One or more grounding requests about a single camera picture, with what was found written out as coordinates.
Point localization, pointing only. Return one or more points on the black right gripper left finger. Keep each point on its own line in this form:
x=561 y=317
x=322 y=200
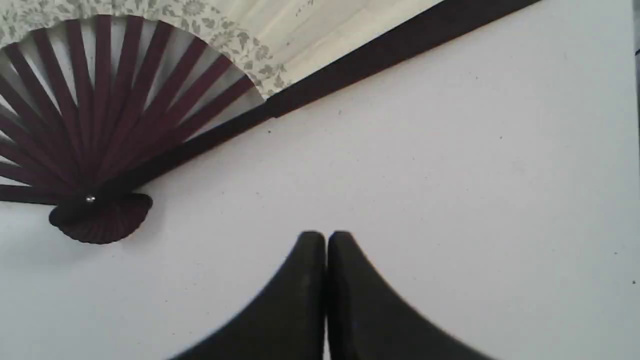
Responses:
x=285 y=321

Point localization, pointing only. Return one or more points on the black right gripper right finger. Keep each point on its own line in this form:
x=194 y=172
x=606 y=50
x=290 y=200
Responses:
x=368 y=320

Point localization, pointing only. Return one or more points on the cream paper folding fan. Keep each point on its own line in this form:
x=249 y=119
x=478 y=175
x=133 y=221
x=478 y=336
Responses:
x=101 y=97

